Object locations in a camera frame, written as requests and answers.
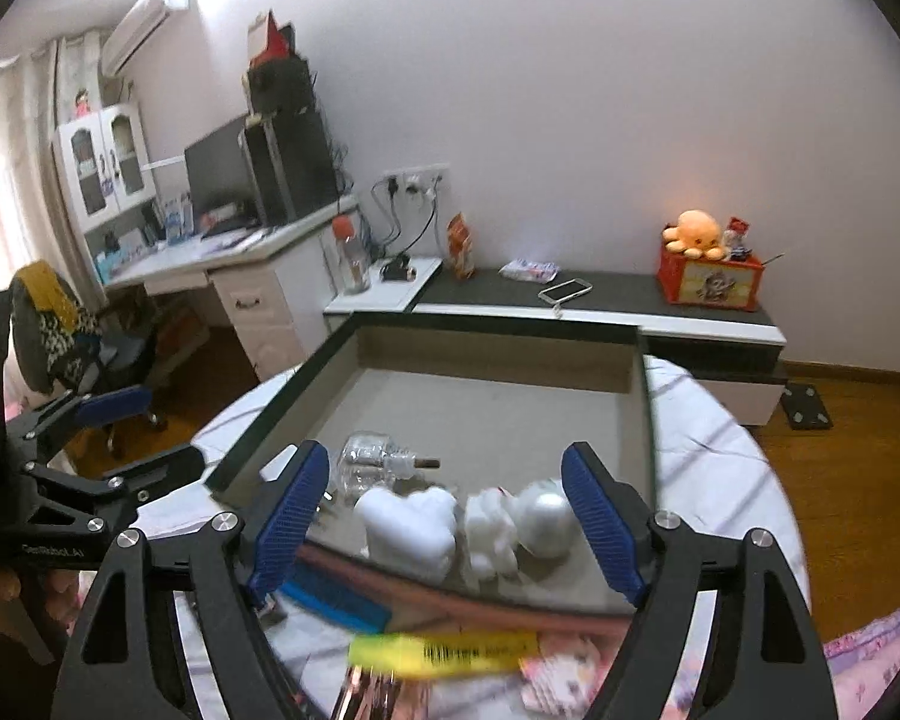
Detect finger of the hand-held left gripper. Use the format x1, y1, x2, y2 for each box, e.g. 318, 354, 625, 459
22, 444, 207, 533
4, 386, 155, 466

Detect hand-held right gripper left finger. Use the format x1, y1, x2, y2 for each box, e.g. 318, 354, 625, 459
51, 441, 331, 720

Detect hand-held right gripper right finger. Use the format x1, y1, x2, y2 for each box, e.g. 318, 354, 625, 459
561, 442, 841, 720

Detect white round bulb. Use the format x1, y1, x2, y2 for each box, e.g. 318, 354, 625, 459
517, 478, 577, 560

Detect white foam figure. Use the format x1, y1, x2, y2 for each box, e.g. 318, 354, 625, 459
461, 486, 522, 582

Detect white plush toy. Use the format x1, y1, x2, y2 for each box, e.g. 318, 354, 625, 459
354, 486, 462, 582

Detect dark shallow box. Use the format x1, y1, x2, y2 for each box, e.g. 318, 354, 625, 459
204, 311, 661, 620

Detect rose gold jar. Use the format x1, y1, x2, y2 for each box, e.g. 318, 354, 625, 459
330, 671, 421, 720

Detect office chair with draped cloth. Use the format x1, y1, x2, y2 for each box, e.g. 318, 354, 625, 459
7, 262, 170, 458

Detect blue comb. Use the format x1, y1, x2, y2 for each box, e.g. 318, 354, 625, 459
279, 577, 395, 635

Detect pink printed card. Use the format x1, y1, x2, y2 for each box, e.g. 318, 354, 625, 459
521, 649, 623, 713

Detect white desk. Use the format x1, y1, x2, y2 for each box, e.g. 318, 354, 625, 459
97, 195, 361, 383

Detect white paper sheets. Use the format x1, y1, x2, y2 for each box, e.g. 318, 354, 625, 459
202, 229, 271, 250

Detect clear phone case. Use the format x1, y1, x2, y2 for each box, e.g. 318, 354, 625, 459
538, 277, 595, 308

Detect white side cabinet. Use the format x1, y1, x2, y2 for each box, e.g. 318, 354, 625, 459
322, 255, 443, 346

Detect white glass door cabinet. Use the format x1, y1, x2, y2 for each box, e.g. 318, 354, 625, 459
51, 103, 158, 237

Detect low cabinet with dark top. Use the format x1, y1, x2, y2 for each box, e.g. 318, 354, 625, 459
412, 268, 788, 428

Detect light curtain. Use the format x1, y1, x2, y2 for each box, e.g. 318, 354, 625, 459
0, 37, 106, 301

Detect clear bottle with red cap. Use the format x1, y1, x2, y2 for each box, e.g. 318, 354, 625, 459
332, 214, 372, 295

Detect black computer monitor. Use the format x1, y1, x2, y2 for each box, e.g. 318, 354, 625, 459
184, 116, 263, 222

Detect tissue packet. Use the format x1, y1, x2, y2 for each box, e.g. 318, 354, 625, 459
499, 259, 557, 284

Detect red printed box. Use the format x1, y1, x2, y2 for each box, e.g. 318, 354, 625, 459
658, 246, 766, 312

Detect pink blanket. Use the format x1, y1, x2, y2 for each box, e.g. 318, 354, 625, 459
817, 585, 900, 720

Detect black computer tower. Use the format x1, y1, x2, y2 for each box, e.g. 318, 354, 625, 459
240, 109, 342, 227

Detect orange octopus plush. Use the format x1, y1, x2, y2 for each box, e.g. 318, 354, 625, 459
661, 210, 727, 260

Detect orange snack bag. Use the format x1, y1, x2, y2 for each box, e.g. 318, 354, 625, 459
447, 212, 477, 281

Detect small toy figurine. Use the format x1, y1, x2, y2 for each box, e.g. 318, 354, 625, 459
724, 216, 755, 260

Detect black speaker box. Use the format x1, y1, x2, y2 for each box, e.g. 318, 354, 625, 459
246, 58, 317, 117

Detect white air conditioner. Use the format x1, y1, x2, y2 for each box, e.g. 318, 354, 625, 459
101, 0, 192, 76

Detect red and white bag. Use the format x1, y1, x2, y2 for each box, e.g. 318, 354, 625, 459
249, 11, 301, 68

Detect black floor bracket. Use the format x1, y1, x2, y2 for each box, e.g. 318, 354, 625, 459
781, 382, 833, 432

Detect black charger cable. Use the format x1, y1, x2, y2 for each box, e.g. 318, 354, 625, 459
370, 180, 407, 260

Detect white wall outlet strip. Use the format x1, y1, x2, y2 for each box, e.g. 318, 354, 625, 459
379, 163, 451, 196

